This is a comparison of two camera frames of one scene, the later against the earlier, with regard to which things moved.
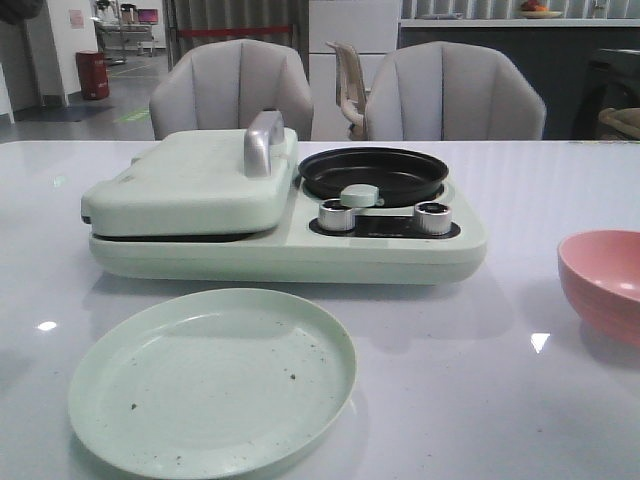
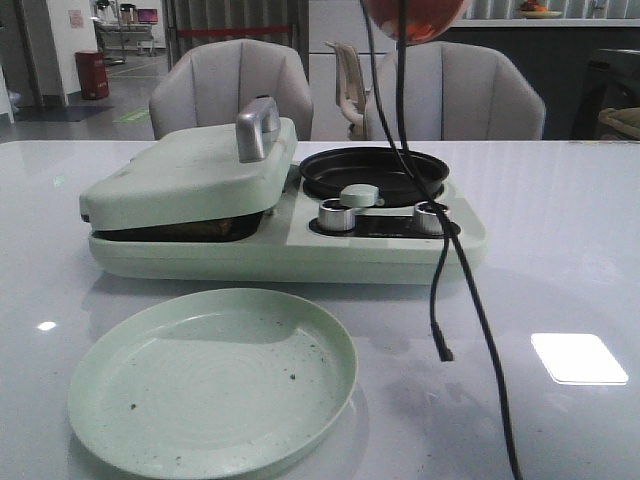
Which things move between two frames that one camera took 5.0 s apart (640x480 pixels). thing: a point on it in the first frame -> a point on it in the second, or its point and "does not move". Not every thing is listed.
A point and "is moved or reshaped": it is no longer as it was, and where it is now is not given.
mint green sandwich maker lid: [198, 182] is moved or reshaped
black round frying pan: [403, 178] does not move
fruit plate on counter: [532, 9] does not move
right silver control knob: [431, 217] does not move
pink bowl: [601, 273] -> [426, 20]
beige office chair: [351, 90] does not move
